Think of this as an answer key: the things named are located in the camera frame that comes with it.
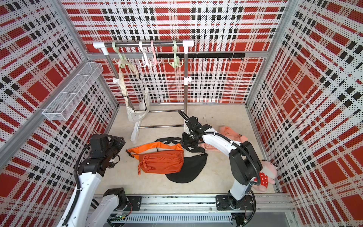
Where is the black fanny pack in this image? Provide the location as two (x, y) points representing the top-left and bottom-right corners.
(156, 137), (208, 183)

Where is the pink fanny pack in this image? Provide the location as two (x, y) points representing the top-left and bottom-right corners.
(199, 126), (248, 151)

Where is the orange fanny pack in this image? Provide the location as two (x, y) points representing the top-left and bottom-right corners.
(126, 141), (184, 175)

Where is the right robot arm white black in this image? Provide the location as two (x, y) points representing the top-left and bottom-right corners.
(178, 111), (262, 212)

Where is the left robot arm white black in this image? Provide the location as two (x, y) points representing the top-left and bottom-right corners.
(58, 134), (129, 227)

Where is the light green hook right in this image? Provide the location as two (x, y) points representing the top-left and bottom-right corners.
(168, 40), (183, 69)

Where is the light green hook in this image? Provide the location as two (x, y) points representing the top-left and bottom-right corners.
(168, 40), (183, 69)
(112, 42), (131, 69)

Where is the light green hook left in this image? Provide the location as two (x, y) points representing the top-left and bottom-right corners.
(112, 42), (131, 69)

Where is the pink hook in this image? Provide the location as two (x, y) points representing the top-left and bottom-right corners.
(150, 40), (162, 65)

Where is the white hook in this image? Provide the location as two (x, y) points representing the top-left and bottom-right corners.
(139, 41), (151, 68)

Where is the cream fanny pack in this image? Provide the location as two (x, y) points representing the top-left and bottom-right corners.
(114, 60), (150, 123)

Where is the pink plush toy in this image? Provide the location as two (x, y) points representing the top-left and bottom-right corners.
(252, 160), (278, 193)

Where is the garment rack steel white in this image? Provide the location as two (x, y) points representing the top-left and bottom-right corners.
(93, 40), (194, 144)

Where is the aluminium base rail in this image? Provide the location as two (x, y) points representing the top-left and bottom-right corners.
(60, 194), (297, 227)

